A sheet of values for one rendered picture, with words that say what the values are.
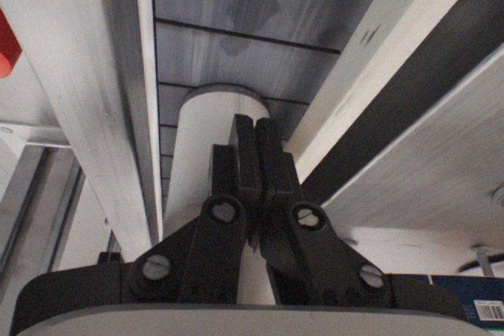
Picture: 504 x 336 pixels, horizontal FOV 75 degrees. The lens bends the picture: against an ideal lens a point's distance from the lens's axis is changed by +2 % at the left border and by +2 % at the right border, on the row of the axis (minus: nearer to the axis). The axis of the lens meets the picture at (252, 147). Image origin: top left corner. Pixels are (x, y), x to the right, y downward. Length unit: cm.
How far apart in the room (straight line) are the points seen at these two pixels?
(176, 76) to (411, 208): 27
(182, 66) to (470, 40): 14
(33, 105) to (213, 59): 19
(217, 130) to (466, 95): 13
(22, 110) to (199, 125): 20
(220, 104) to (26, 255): 21
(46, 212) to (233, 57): 22
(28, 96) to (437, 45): 29
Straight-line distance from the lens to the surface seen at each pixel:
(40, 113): 32
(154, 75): 17
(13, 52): 23
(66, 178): 33
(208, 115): 16
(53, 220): 32
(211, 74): 17
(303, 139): 16
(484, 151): 28
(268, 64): 16
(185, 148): 15
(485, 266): 56
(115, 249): 33
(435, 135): 24
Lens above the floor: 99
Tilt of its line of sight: 31 degrees down
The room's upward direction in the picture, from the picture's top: 180 degrees clockwise
